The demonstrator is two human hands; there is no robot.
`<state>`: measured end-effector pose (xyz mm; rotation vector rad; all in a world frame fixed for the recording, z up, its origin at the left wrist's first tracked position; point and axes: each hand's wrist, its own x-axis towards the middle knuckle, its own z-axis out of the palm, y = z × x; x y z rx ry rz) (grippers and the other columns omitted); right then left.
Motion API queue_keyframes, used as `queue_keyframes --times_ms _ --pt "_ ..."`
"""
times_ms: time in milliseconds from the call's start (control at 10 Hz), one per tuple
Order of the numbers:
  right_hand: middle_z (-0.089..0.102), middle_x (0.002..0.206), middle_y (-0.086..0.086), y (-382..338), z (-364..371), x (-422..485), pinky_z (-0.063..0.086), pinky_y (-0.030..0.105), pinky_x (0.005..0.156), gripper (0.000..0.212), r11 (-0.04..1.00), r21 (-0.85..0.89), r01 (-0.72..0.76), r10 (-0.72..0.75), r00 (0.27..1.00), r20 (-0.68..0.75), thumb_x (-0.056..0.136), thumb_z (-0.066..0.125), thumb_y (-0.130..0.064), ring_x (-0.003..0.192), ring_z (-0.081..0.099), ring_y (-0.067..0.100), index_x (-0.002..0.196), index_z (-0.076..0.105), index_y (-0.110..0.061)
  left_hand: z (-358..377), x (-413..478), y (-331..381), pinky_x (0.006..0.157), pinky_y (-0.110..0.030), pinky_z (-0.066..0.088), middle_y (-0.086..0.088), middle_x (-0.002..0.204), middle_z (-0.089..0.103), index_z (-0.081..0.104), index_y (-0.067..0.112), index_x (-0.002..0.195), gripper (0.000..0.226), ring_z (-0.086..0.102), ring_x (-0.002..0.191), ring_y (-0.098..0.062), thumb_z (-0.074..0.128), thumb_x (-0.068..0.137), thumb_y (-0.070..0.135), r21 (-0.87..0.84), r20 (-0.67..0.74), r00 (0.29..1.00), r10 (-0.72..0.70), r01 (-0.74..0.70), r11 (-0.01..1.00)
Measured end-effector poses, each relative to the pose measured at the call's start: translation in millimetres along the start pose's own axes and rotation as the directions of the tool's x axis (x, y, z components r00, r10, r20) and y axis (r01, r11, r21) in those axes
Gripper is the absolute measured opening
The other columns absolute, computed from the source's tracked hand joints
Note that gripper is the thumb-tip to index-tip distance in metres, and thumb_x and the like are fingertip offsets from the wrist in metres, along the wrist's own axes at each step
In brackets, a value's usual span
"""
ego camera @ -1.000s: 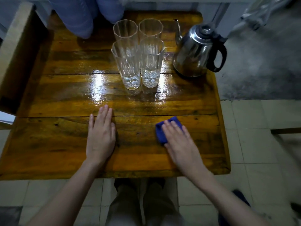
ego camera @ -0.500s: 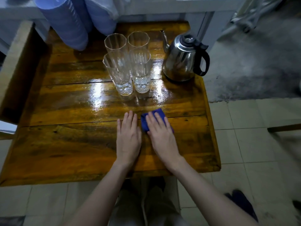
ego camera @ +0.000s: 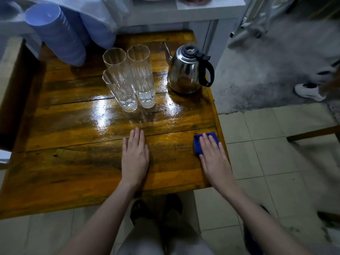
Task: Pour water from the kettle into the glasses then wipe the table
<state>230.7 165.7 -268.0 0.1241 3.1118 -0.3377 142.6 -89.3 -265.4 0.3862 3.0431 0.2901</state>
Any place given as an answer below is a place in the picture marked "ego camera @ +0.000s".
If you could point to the person's left hand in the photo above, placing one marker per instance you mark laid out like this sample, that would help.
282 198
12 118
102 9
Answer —
135 163

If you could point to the person's left middle finger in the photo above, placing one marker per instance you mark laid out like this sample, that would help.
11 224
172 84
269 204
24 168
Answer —
137 139

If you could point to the person's left thumb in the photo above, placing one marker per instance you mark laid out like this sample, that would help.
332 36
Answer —
147 154

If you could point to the white plastic sheet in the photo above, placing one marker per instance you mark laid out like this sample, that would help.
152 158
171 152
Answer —
90 7

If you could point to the person's legs grey trousers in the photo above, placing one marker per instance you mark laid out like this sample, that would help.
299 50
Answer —
164 236

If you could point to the stack of blue plastic cups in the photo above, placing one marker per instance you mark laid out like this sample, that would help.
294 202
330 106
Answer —
99 31
57 34

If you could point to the person's dark sandal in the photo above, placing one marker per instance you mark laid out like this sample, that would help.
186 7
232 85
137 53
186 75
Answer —
140 209
173 204

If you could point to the person's right little finger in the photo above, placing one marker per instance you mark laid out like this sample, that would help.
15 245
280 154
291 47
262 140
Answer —
222 151

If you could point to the person's left forearm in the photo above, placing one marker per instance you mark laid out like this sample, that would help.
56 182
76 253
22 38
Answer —
101 223

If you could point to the blue cleaning cloth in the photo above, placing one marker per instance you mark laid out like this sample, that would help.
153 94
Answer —
196 143

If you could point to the person's right forearm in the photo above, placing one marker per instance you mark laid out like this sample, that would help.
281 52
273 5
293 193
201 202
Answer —
255 223

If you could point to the brown wooden chair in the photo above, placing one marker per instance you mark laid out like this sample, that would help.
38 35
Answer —
313 134

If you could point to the person's dark right sandal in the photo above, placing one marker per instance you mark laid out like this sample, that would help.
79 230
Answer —
173 204

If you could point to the tall clear drinking glass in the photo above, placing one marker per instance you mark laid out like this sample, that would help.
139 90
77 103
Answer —
114 57
143 82
122 90

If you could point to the person's right middle finger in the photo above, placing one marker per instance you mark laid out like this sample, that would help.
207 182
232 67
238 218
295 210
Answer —
209 143

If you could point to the white metal folding rack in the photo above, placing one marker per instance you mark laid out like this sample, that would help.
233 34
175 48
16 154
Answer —
255 21

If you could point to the white cabinet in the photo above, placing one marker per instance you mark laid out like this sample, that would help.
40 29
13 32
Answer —
186 15

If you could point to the person's right thumb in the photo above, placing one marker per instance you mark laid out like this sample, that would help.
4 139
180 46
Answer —
202 161

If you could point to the person's dark left sandal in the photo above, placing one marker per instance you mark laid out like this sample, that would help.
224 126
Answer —
140 209

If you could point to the person's left little finger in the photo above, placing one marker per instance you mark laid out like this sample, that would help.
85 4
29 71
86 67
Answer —
124 147

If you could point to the person's right hand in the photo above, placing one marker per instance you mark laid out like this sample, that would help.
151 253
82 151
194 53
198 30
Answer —
216 167

